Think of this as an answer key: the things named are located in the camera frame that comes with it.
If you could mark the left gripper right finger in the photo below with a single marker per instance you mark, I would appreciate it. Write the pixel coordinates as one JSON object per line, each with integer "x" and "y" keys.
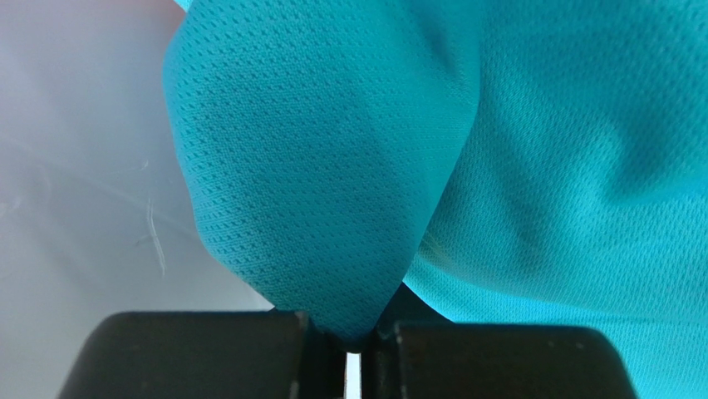
{"x": 416, "y": 353}

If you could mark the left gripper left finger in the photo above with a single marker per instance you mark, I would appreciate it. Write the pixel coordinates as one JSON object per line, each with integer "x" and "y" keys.
{"x": 206, "y": 355}

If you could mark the teal t shirt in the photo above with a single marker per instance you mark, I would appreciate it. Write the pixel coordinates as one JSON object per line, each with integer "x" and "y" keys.
{"x": 508, "y": 161}

